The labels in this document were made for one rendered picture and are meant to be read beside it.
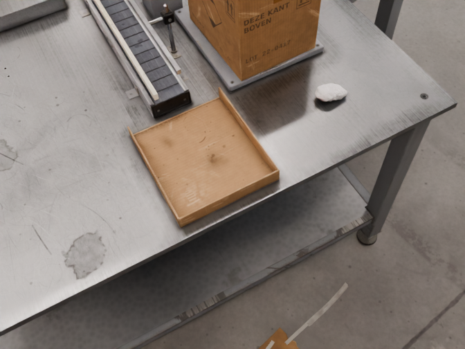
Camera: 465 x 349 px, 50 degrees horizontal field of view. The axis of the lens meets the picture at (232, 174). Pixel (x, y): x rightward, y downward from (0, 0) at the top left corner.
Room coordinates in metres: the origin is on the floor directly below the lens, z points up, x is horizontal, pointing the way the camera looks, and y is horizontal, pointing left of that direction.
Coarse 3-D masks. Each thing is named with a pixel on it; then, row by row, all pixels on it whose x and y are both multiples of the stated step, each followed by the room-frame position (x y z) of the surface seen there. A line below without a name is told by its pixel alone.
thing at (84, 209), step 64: (64, 0) 1.36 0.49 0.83; (0, 64) 1.09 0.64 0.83; (64, 64) 1.07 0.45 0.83; (192, 64) 1.03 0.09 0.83; (320, 64) 0.99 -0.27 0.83; (384, 64) 0.97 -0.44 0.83; (0, 128) 0.86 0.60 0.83; (64, 128) 0.84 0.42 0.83; (256, 128) 0.79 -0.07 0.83; (320, 128) 0.77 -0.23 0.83; (384, 128) 0.76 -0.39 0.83; (0, 192) 0.66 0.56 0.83; (64, 192) 0.64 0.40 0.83; (128, 192) 0.63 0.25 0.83; (256, 192) 0.60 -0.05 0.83; (0, 256) 0.49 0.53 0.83; (64, 256) 0.48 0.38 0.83; (128, 256) 0.46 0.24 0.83; (0, 320) 0.34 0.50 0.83
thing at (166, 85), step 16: (112, 0) 1.28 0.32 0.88; (112, 16) 1.20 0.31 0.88; (128, 16) 1.20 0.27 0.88; (112, 32) 1.13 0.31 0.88; (128, 32) 1.13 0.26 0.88; (144, 32) 1.12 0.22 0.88; (144, 48) 1.06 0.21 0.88; (144, 64) 1.00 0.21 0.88; (160, 64) 0.99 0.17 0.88; (160, 80) 0.93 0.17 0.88; (176, 80) 0.93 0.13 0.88; (160, 96) 0.88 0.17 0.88
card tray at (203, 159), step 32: (224, 96) 0.87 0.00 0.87; (128, 128) 0.79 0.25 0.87; (160, 128) 0.81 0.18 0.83; (192, 128) 0.80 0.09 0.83; (224, 128) 0.79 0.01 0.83; (160, 160) 0.71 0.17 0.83; (192, 160) 0.70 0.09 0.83; (224, 160) 0.70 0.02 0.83; (256, 160) 0.69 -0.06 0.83; (192, 192) 0.61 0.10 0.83; (224, 192) 0.61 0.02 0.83
